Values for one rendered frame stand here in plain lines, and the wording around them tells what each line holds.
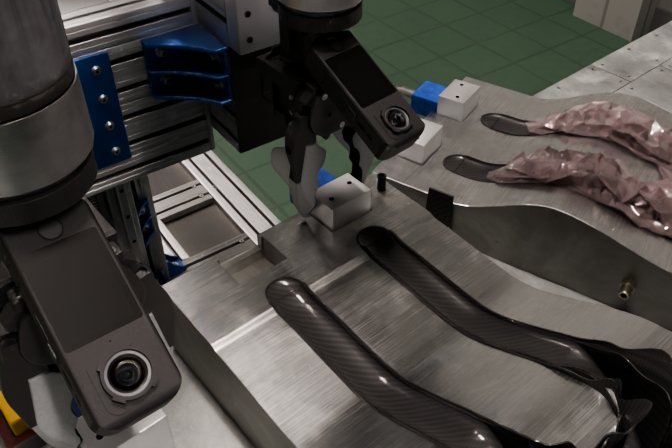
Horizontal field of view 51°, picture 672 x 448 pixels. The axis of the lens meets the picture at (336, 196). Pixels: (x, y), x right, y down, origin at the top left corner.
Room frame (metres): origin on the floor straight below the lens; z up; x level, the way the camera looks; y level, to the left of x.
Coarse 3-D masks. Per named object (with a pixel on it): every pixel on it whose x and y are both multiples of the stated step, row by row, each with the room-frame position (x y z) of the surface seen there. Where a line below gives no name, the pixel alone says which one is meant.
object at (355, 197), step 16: (320, 176) 0.58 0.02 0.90; (352, 176) 0.56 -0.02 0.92; (320, 192) 0.54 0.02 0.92; (336, 192) 0.54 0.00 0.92; (352, 192) 0.54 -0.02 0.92; (368, 192) 0.54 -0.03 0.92; (320, 208) 0.52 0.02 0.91; (336, 208) 0.51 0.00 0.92; (352, 208) 0.53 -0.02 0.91; (368, 208) 0.54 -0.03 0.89; (336, 224) 0.51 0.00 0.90
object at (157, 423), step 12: (72, 408) 0.28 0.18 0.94; (84, 420) 0.26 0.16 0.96; (144, 420) 0.26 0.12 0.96; (156, 420) 0.26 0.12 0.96; (84, 432) 0.25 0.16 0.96; (120, 432) 0.25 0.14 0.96; (132, 432) 0.25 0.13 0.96; (144, 432) 0.25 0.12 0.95; (156, 432) 0.26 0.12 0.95; (168, 432) 0.26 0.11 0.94; (84, 444) 0.24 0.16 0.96; (96, 444) 0.24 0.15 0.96; (108, 444) 0.24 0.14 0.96; (120, 444) 0.24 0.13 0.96; (132, 444) 0.24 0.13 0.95; (144, 444) 0.25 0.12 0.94; (156, 444) 0.25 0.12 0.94; (168, 444) 0.26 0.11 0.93
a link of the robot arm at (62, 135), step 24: (72, 96) 0.28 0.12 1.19; (24, 120) 0.25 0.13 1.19; (48, 120) 0.26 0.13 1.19; (72, 120) 0.27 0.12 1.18; (0, 144) 0.24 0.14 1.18; (24, 144) 0.25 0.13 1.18; (48, 144) 0.26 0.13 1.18; (72, 144) 0.27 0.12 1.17; (0, 168) 0.24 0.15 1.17; (24, 168) 0.25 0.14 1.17; (48, 168) 0.25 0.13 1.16; (72, 168) 0.26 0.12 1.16; (0, 192) 0.24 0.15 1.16; (24, 192) 0.25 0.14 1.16
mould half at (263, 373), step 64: (384, 192) 0.57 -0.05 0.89; (320, 256) 0.48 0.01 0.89; (448, 256) 0.48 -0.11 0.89; (192, 320) 0.40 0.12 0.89; (256, 320) 0.40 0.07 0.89; (384, 320) 0.40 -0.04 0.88; (576, 320) 0.38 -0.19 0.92; (640, 320) 0.36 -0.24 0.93; (256, 384) 0.34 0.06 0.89; (320, 384) 0.34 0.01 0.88; (448, 384) 0.33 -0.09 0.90; (512, 384) 0.31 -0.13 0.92; (576, 384) 0.30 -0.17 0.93
